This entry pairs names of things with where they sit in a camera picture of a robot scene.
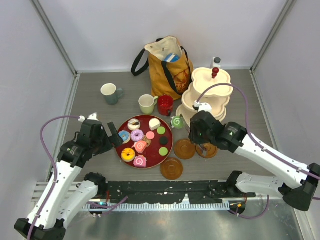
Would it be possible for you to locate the grey-green ceramic mug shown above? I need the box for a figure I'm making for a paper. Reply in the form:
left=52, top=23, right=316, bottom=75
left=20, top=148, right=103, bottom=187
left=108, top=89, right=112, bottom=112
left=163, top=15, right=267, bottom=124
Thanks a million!
left=100, top=83, right=124, bottom=105

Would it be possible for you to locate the red ceramic mug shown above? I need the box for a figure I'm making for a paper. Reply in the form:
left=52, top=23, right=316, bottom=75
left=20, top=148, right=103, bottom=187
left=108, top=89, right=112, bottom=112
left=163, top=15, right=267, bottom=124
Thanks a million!
left=157, top=95, right=174, bottom=117

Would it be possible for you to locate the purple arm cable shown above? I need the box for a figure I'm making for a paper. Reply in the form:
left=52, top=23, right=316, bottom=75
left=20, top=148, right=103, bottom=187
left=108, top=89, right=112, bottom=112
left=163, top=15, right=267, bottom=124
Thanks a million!
left=193, top=83, right=320, bottom=220
left=26, top=115, right=128, bottom=240

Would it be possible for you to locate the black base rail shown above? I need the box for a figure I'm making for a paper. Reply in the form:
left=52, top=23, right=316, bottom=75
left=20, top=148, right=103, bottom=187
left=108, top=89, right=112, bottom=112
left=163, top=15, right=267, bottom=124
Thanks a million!
left=104, top=180, right=231, bottom=205

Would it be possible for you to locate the green swirl roll cake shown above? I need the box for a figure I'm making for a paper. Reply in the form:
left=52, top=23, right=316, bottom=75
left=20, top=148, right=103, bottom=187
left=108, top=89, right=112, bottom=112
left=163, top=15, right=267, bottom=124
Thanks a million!
left=170, top=115, right=186, bottom=129

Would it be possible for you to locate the purple sprinkled donut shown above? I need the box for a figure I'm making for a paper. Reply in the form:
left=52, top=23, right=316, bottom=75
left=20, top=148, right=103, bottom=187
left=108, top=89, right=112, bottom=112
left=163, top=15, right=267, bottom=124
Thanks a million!
left=130, top=129, right=145, bottom=142

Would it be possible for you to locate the brown wooden saucer right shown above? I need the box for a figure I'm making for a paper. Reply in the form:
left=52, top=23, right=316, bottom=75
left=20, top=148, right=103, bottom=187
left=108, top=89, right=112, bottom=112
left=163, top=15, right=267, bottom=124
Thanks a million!
left=196, top=143, right=218, bottom=159

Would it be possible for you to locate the chocolate white frosted donut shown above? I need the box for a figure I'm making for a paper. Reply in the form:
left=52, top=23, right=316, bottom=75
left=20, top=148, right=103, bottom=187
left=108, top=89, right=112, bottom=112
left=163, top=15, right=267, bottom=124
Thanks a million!
left=127, top=118, right=141, bottom=131

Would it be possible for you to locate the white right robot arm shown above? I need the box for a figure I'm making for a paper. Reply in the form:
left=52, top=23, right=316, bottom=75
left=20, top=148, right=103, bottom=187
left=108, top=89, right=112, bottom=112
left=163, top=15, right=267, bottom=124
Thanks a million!
left=189, top=111, right=320, bottom=212

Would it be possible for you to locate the blue white box in bag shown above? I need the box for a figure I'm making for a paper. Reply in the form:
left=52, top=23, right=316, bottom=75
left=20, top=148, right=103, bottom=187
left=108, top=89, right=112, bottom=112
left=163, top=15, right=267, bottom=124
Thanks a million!
left=163, top=53, right=180, bottom=63

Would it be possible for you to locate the pink swirl roll cake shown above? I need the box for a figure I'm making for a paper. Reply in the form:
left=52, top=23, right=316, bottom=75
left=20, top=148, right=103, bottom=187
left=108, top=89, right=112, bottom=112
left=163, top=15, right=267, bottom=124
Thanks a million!
left=133, top=155, right=147, bottom=168
left=132, top=140, right=148, bottom=154

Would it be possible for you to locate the brown wooden saucer front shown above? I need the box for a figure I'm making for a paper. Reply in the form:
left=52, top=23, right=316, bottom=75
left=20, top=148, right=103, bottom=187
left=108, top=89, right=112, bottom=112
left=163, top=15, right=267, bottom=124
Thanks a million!
left=160, top=157, right=184, bottom=180

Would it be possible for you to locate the white cake slice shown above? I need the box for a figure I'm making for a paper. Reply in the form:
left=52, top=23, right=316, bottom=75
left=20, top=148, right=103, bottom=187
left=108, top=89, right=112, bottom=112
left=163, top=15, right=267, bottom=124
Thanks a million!
left=148, top=118, right=161, bottom=131

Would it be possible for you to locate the yellow canvas tote bag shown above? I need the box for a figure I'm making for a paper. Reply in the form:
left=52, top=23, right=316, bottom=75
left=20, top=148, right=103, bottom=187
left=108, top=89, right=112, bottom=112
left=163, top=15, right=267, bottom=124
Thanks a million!
left=130, top=36, right=194, bottom=100

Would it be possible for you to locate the three-tier cream cake stand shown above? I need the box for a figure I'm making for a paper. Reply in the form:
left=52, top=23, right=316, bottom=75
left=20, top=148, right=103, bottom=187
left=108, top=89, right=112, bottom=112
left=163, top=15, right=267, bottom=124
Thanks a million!
left=176, top=67, right=233, bottom=125

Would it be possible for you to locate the light green ceramic mug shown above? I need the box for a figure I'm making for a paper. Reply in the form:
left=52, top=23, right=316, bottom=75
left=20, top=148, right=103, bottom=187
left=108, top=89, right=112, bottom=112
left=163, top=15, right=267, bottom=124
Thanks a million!
left=138, top=94, right=159, bottom=115

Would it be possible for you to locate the blue frosted donut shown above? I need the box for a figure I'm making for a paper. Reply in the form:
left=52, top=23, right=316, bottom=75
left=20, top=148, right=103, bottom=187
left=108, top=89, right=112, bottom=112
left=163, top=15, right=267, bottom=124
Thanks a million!
left=118, top=130, right=131, bottom=144

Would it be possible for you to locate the brown wooden saucer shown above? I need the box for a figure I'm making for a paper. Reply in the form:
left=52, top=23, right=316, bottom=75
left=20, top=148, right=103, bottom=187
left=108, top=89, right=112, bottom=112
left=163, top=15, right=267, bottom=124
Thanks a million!
left=160, top=157, right=184, bottom=180
left=174, top=138, right=196, bottom=160
left=196, top=143, right=218, bottom=159

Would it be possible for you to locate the white bottle grey cap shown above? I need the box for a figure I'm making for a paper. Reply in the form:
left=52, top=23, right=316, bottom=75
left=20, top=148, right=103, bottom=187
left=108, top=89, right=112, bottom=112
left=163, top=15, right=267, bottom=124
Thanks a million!
left=212, top=57, right=221, bottom=68

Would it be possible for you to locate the yellow frosted donut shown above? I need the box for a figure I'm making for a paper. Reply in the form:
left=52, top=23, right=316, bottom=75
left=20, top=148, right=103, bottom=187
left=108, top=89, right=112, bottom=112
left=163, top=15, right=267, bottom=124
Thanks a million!
left=121, top=147, right=136, bottom=163

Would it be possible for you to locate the black sandwich cookie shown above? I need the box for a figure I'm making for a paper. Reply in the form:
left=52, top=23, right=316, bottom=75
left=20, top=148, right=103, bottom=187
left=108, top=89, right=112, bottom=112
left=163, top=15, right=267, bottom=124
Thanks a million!
left=159, top=136, right=169, bottom=146

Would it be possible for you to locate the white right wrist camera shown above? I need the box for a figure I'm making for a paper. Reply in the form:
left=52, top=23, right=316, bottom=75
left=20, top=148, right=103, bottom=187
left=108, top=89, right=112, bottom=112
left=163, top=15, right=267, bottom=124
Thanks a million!
left=197, top=102, right=212, bottom=113

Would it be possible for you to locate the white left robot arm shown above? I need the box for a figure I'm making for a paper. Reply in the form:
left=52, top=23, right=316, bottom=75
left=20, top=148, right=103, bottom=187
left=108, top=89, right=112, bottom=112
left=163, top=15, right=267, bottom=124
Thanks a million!
left=14, top=113, right=123, bottom=240

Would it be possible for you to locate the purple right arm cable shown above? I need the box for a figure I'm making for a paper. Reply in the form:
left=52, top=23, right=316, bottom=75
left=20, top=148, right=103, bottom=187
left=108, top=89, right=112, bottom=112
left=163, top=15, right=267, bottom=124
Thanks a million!
left=193, top=83, right=320, bottom=220

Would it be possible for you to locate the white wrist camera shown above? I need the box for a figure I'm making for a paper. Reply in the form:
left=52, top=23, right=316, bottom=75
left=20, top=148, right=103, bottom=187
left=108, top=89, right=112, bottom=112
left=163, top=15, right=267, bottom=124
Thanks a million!
left=87, top=112, right=98, bottom=121
left=197, top=102, right=212, bottom=113

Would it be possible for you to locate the pink sandwich cookie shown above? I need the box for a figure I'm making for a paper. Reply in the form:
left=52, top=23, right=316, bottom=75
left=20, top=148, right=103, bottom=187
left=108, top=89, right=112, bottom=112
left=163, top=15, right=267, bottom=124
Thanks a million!
left=145, top=131, right=155, bottom=140

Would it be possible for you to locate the green macaron lower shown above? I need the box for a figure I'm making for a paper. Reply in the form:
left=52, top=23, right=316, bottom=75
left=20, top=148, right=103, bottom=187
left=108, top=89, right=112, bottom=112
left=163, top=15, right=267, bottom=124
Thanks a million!
left=158, top=147, right=169, bottom=156

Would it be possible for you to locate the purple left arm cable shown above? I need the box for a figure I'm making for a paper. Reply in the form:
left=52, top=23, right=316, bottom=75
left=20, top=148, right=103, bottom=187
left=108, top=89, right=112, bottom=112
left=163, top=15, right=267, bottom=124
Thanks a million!
left=26, top=115, right=128, bottom=240

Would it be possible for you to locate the round red lacquer tray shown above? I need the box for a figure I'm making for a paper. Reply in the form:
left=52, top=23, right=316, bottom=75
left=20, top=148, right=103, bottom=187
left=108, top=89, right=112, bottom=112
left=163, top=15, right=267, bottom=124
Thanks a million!
left=116, top=115, right=174, bottom=169

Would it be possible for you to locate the pink swirl roll cake front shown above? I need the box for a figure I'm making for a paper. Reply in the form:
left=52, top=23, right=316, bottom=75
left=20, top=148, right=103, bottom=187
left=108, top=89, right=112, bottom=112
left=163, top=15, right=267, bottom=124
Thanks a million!
left=133, top=155, right=147, bottom=168

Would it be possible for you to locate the green macaron upper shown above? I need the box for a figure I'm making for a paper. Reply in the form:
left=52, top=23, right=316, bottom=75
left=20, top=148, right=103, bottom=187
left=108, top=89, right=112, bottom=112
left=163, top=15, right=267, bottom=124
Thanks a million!
left=157, top=126, right=166, bottom=135

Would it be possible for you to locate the brown wooden saucer left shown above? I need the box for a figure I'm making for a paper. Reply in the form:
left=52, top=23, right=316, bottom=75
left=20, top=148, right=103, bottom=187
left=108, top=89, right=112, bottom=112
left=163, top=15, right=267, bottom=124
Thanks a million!
left=174, top=138, right=196, bottom=160

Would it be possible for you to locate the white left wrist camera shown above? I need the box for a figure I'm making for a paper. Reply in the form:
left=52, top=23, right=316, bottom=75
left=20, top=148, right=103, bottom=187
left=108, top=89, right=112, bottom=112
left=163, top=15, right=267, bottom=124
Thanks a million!
left=87, top=112, right=98, bottom=121

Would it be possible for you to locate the green macaron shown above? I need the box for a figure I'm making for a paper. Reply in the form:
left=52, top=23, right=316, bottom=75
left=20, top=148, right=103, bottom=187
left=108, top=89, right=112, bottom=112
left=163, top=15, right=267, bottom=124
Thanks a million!
left=158, top=147, right=169, bottom=156
left=157, top=126, right=166, bottom=135

